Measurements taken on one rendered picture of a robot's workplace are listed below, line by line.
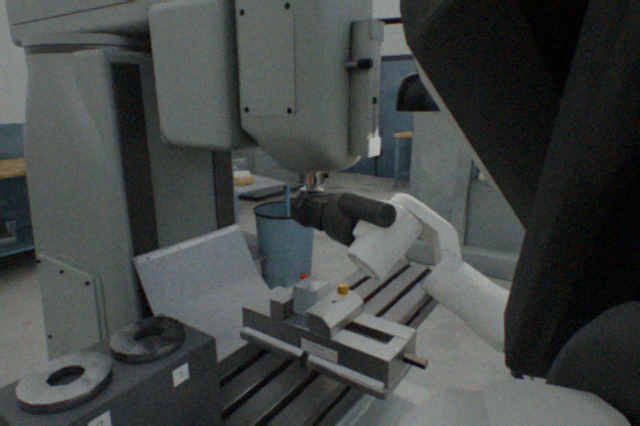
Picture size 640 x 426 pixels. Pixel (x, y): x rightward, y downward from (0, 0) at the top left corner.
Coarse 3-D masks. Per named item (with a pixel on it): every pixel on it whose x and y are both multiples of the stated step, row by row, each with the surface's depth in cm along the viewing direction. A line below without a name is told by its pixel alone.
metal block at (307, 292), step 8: (304, 280) 85; (312, 280) 85; (320, 280) 85; (328, 280) 85; (296, 288) 83; (304, 288) 82; (312, 288) 82; (320, 288) 82; (328, 288) 85; (296, 296) 84; (304, 296) 82; (312, 296) 81; (320, 296) 83; (296, 304) 84; (304, 304) 83; (312, 304) 82; (296, 312) 84; (304, 312) 83
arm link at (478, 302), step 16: (464, 272) 55; (448, 288) 55; (464, 288) 54; (480, 288) 54; (496, 288) 55; (448, 304) 56; (464, 304) 54; (480, 304) 54; (496, 304) 53; (464, 320) 56; (480, 320) 53; (496, 320) 53; (480, 336) 55; (496, 336) 53
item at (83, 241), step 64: (64, 64) 87; (128, 64) 84; (64, 128) 89; (128, 128) 86; (64, 192) 95; (128, 192) 88; (192, 192) 102; (64, 256) 101; (128, 256) 91; (64, 320) 106; (128, 320) 95
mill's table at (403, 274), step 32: (352, 288) 115; (384, 288) 113; (416, 288) 113; (416, 320) 107; (256, 352) 85; (224, 384) 79; (256, 384) 75; (288, 384) 75; (320, 384) 75; (224, 416) 70; (256, 416) 68; (288, 416) 68; (320, 416) 73
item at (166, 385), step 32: (160, 320) 58; (96, 352) 50; (128, 352) 50; (160, 352) 51; (192, 352) 53; (32, 384) 45; (64, 384) 47; (96, 384) 45; (128, 384) 47; (160, 384) 50; (192, 384) 54; (0, 416) 43; (32, 416) 42; (64, 416) 42; (96, 416) 43; (128, 416) 47; (160, 416) 50; (192, 416) 55
